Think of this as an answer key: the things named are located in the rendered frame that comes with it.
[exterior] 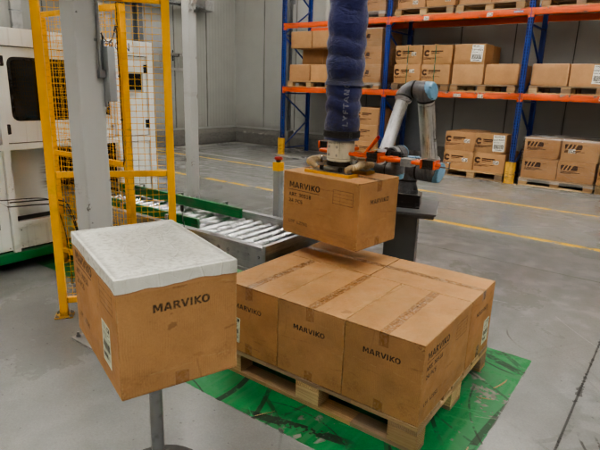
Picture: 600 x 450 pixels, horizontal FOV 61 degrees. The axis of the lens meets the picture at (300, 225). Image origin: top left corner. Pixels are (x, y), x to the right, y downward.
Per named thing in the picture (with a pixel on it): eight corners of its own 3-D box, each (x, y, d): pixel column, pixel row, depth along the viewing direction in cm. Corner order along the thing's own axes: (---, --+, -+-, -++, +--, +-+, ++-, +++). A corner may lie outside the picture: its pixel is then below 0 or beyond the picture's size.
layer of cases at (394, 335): (222, 344, 293) (221, 279, 283) (320, 293, 371) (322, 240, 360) (417, 428, 225) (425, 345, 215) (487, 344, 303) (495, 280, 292)
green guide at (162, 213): (67, 199, 457) (66, 189, 454) (78, 197, 465) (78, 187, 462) (188, 232, 366) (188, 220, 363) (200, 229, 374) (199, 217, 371)
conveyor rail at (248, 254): (65, 216, 458) (63, 195, 453) (70, 214, 462) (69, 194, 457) (261, 276, 327) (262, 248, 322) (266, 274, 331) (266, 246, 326)
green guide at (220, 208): (120, 190, 498) (119, 181, 496) (129, 189, 506) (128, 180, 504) (240, 219, 407) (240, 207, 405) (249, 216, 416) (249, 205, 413)
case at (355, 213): (282, 230, 334) (284, 170, 324) (322, 220, 363) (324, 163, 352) (355, 252, 295) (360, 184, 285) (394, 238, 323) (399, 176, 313)
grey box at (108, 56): (90, 100, 300) (87, 46, 293) (98, 100, 304) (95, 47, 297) (111, 101, 289) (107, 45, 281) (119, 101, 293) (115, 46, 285)
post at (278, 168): (270, 279, 435) (272, 162, 409) (275, 277, 440) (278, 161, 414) (277, 280, 431) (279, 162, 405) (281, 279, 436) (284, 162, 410)
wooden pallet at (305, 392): (222, 366, 297) (222, 344, 293) (320, 311, 375) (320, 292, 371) (414, 456, 228) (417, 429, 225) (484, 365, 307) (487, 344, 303)
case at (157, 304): (79, 327, 206) (70, 231, 195) (174, 305, 228) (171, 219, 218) (121, 402, 158) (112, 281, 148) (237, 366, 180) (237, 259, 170)
